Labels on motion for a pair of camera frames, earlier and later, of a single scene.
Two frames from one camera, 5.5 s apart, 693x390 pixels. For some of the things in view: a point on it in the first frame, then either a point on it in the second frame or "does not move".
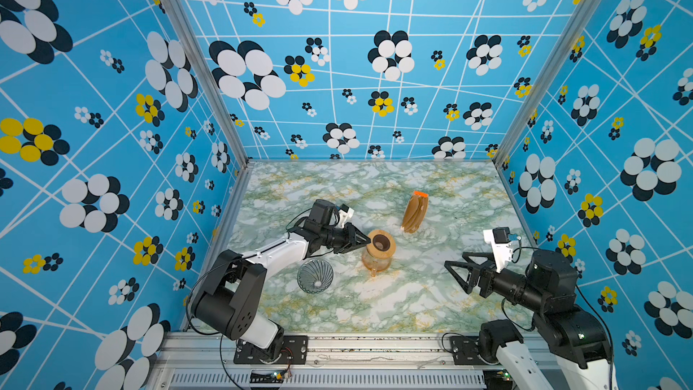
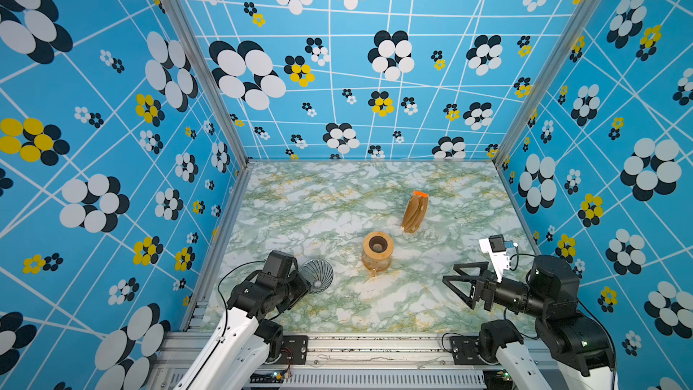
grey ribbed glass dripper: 314,275 does not move
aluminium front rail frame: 206,361 does not move
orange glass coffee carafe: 375,264 does not move
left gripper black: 350,238 to 303,287
